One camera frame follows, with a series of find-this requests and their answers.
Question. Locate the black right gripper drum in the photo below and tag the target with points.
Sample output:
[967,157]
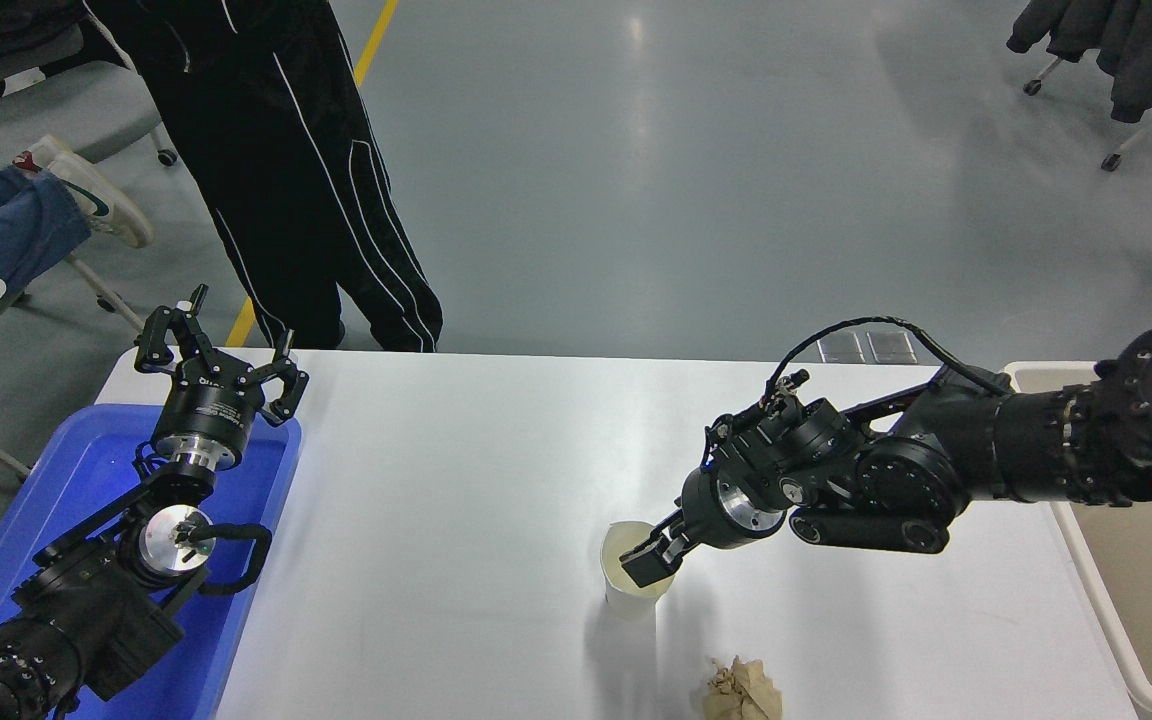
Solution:
[706,510]

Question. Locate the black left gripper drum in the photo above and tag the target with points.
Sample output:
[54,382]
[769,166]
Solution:
[208,412]

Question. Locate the white paper cup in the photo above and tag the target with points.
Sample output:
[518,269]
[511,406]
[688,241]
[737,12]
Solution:
[631,600]

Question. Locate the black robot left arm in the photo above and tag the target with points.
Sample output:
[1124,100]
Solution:
[96,610]

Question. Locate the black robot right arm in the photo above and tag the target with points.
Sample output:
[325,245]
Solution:
[1036,440]

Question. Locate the crumpled tan paper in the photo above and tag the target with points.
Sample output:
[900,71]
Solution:
[741,692]

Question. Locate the white metal chair leg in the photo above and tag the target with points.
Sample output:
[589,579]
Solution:
[101,290]

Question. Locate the blue plastic tray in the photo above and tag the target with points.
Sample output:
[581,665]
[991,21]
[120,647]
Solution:
[86,460]

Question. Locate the standing person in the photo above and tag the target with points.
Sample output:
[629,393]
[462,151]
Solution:
[266,150]

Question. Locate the silver metal floor plate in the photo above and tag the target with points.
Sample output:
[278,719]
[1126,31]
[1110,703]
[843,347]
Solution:
[892,350]
[840,350]

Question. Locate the grey office chair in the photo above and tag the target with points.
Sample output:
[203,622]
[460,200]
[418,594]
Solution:
[66,110]

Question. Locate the wheeled garment rack base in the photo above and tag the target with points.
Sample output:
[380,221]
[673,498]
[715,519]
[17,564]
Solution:
[1131,140]

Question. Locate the dark hanging jackets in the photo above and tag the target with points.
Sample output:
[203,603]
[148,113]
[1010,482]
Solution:
[1136,40]

